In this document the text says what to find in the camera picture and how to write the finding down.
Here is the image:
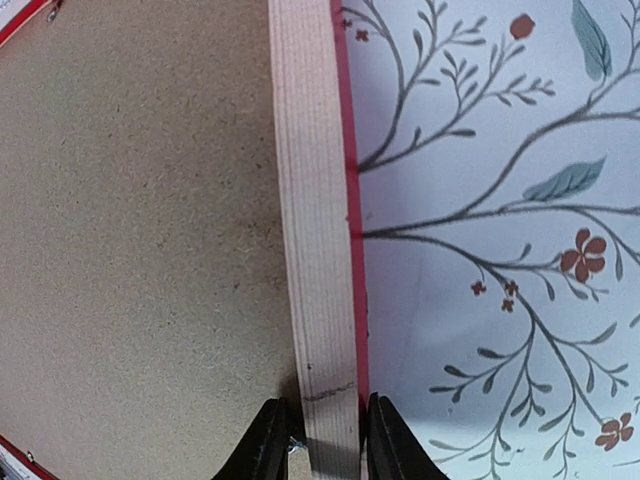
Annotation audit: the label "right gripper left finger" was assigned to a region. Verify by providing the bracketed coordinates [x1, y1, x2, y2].
[212, 398, 290, 480]

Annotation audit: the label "floral patterned table cover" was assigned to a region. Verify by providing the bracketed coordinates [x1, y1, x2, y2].
[341, 0, 639, 479]

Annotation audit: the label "wooden picture frame red edge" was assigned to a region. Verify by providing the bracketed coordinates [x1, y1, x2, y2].
[0, 0, 374, 480]

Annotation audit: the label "brown backing board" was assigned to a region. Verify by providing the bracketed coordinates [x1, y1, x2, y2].
[0, 0, 306, 480]

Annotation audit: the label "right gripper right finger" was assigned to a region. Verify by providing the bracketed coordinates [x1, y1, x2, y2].
[366, 393, 448, 480]

